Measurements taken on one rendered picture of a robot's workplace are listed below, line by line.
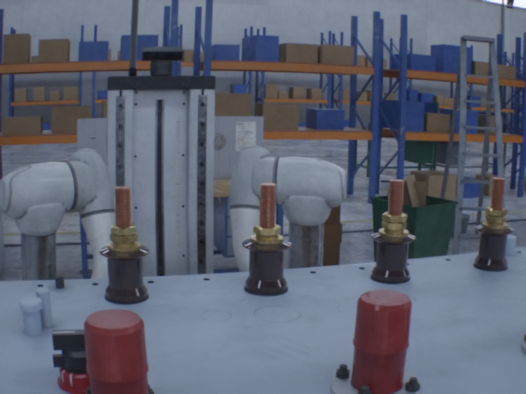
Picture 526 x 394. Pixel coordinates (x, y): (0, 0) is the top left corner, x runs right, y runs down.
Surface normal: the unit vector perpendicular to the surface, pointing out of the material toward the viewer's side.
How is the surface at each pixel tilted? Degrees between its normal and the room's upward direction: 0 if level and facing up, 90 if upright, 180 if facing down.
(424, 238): 94
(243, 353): 0
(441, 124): 90
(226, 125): 90
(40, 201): 103
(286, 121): 90
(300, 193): 109
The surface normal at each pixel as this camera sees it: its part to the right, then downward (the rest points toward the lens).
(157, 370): 0.02, -0.99
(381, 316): -0.23, 0.14
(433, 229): 0.57, 0.22
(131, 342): 0.75, 0.11
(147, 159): 0.30, 0.17
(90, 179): 0.74, -0.25
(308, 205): -0.07, 0.42
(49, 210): 0.63, 0.40
